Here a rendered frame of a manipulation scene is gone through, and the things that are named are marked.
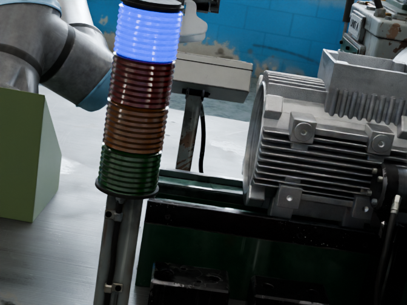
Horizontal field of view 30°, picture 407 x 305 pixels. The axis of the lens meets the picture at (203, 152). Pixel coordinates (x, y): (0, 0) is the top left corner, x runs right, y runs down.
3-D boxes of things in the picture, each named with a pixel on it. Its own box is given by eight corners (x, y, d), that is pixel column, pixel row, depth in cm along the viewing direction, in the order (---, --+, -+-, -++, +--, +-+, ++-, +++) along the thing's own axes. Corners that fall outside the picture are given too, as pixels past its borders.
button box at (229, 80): (243, 104, 128) (248, 74, 130) (249, 92, 121) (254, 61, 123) (143, 88, 127) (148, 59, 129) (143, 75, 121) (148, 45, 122)
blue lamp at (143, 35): (177, 54, 75) (183, 8, 74) (175, 66, 69) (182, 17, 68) (116, 44, 75) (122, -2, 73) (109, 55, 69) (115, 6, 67)
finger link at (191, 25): (204, 52, 123) (211, 0, 125) (168, 47, 122) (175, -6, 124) (202, 59, 126) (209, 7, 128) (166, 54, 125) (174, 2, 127)
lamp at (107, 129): (164, 140, 78) (170, 97, 76) (161, 158, 72) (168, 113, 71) (105, 131, 77) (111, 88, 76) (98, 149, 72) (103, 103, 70)
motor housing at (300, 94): (364, 196, 119) (392, 78, 113) (393, 248, 101) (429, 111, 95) (238, 178, 118) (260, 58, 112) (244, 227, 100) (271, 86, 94)
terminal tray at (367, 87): (393, 109, 110) (404, 61, 108) (412, 130, 100) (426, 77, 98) (312, 97, 109) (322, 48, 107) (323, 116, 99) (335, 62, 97)
